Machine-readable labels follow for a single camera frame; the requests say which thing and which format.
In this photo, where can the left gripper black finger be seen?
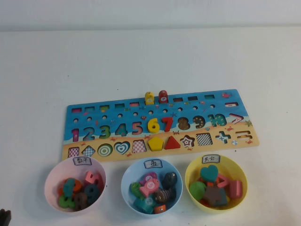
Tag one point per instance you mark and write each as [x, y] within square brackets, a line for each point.
[7, 217]
[2, 217]

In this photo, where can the red wooden fish piece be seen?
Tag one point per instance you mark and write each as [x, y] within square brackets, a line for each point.
[163, 95]

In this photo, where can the pink plastic bowl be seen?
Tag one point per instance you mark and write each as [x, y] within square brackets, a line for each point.
[54, 188]

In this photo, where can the green number three piece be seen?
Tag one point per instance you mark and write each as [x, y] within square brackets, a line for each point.
[63, 202]

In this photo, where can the teal number piece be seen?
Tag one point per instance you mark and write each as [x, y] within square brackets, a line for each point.
[69, 188]

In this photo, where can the brown number eight piece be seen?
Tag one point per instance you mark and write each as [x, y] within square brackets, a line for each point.
[81, 204]

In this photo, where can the orange number piece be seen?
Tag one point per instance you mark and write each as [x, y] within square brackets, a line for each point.
[78, 186]

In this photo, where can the dark blue number nine piece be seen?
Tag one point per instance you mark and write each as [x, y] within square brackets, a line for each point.
[94, 196]

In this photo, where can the pink number five piece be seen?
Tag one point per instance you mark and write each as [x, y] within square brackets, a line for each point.
[90, 177]

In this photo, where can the paper label on pink bowl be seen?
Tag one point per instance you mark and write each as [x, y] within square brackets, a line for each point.
[82, 161]

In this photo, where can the blue plastic bowl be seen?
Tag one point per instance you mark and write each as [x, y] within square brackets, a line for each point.
[127, 183]

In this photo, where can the green wooden fish piece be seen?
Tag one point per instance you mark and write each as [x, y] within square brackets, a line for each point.
[135, 189]

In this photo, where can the teal wooden fish piece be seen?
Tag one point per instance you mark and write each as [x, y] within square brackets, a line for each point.
[143, 204]

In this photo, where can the pink wooden fish piece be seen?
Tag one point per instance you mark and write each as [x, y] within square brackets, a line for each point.
[149, 187]

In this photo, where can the purple wooden fish piece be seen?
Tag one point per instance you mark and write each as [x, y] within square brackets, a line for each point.
[150, 175]

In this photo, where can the orange wooden fish piece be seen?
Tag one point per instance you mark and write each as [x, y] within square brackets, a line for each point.
[161, 208]

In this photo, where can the paper label on blue bowl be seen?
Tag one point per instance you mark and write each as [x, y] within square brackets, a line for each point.
[153, 164]

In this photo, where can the brown wooden fish piece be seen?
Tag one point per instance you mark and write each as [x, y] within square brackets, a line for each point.
[162, 195]

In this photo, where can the blue wooden number puzzle board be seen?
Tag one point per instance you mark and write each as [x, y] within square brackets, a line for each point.
[127, 115]

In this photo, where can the yellow pentagon piece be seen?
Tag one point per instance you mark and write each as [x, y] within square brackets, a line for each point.
[155, 144]

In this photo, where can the black wooden fish piece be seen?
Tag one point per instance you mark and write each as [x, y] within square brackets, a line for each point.
[169, 180]

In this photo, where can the yellow number six piece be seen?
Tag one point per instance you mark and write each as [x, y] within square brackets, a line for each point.
[150, 123]

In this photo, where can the red triangle piece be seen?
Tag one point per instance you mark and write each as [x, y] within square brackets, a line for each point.
[172, 144]

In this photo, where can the yellow wooden fish piece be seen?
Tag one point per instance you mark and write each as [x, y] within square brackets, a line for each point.
[149, 99]

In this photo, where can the red number seven piece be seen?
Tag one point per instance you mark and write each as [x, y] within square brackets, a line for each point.
[168, 124]

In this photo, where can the green circle piece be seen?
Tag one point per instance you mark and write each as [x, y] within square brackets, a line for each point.
[197, 190]

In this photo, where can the yellow plastic bowl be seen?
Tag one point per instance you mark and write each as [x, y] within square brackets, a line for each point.
[195, 171]

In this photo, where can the orange shape piece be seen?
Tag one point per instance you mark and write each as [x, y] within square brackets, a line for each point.
[204, 203]

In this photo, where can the teal heart piece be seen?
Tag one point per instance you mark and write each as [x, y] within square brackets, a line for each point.
[209, 174]

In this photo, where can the brown star piece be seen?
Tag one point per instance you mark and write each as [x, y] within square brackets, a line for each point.
[212, 195]

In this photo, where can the paper label on yellow bowl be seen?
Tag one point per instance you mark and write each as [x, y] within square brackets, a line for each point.
[211, 159]

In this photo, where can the blue shape piece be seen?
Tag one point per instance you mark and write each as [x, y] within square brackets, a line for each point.
[224, 199]

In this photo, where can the pink greater-than sign piece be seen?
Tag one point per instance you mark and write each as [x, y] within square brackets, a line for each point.
[221, 177]

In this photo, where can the pink rectangle piece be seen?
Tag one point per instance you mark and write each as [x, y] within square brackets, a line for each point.
[236, 189]

